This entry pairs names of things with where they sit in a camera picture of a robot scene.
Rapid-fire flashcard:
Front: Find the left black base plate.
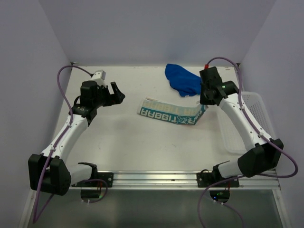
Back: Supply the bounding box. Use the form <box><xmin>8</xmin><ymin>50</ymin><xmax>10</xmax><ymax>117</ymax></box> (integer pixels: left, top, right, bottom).
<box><xmin>77</xmin><ymin>172</ymin><xmax>114</xmax><ymax>188</ymax></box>

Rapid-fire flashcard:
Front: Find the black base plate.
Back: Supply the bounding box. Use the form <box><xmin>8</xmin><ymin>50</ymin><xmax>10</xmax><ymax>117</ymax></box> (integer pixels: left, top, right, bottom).
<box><xmin>196</xmin><ymin>169</ymin><xmax>240</xmax><ymax>188</ymax></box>
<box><xmin>77</xmin><ymin>172</ymin><xmax>114</xmax><ymax>188</ymax></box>

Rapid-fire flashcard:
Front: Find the blue towel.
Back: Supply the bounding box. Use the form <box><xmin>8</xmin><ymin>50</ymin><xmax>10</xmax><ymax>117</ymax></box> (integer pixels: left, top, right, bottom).
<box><xmin>165</xmin><ymin>64</ymin><xmax>201</xmax><ymax>97</ymax></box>

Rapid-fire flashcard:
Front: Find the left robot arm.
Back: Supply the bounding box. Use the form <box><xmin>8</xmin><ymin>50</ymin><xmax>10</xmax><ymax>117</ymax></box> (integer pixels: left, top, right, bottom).
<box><xmin>28</xmin><ymin>80</ymin><xmax>125</xmax><ymax>196</ymax></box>

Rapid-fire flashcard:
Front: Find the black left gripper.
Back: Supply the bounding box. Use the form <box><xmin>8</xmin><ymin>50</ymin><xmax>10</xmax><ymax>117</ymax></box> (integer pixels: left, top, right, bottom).
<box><xmin>93</xmin><ymin>82</ymin><xmax>124</xmax><ymax>108</ymax></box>

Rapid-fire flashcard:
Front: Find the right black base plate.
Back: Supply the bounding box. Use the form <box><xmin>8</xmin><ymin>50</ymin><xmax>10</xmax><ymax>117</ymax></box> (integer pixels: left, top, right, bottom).
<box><xmin>196</xmin><ymin>169</ymin><xmax>240</xmax><ymax>188</ymax></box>

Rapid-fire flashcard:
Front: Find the rabbit print towel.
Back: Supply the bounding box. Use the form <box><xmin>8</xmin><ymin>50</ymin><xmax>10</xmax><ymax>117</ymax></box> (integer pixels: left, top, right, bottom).
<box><xmin>137</xmin><ymin>97</ymin><xmax>208</xmax><ymax>125</ymax></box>

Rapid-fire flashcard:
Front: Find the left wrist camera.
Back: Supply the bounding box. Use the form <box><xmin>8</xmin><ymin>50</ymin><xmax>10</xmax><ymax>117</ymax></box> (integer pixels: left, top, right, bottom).
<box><xmin>91</xmin><ymin>70</ymin><xmax>106</xmax><ymax>80</ymax></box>

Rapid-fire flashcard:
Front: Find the aluminium mounting rail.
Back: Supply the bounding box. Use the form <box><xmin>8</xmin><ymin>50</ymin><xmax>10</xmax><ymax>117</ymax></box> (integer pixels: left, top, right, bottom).
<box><xmin>71</xmin><ymin>170</ymin><xmax>280</xmax><ymax>190</ymax></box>

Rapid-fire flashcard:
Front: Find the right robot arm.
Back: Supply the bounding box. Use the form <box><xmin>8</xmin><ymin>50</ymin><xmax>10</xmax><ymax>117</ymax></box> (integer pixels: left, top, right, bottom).
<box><xmin>199</xmin><ymin>66</ymin><xmax>284</xmax><ymax>187</ymax></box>

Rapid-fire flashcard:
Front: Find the white plastic basket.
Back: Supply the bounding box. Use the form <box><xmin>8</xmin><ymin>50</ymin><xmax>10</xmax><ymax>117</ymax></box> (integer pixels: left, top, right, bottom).
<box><xmin>217</xmin><ymin>92</ymin><xmax>276</xmax><ymax>155</ymax></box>

